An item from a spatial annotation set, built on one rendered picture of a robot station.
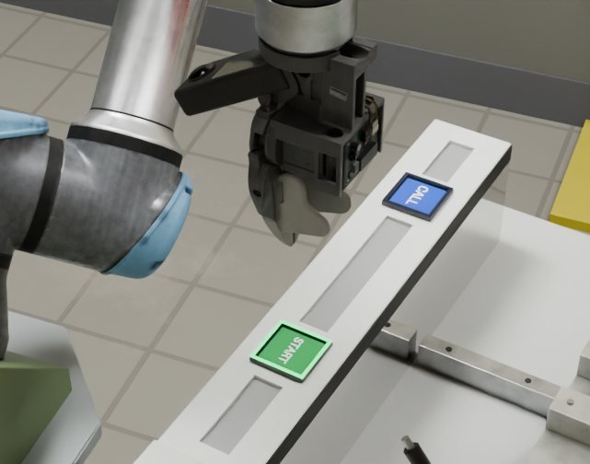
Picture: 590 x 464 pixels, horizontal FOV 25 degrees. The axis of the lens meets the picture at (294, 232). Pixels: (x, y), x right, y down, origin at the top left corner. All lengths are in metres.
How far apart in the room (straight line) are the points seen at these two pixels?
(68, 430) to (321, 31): 0.57
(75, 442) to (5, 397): 0.11
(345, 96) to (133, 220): 0.36
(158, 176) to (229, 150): 1.76
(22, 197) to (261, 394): 0.29
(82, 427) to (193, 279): 1.39
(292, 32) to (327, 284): 0.39
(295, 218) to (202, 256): 1.70
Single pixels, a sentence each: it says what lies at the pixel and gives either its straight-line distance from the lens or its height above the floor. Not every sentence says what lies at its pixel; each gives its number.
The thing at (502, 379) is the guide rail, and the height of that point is 0.85.
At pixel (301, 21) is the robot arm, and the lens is 0.96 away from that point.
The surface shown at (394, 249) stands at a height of 0.96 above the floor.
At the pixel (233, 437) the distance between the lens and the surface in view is 1.17.
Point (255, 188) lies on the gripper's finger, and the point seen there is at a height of 1.18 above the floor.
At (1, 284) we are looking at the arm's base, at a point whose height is 0.98.
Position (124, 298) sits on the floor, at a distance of 2.70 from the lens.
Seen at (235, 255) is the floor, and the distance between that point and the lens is 2.78.
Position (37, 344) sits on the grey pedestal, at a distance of 1.46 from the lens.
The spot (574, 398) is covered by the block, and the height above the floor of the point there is 0.91.
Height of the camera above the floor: 1.84
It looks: 40 degrees down
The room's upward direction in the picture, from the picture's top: straight up
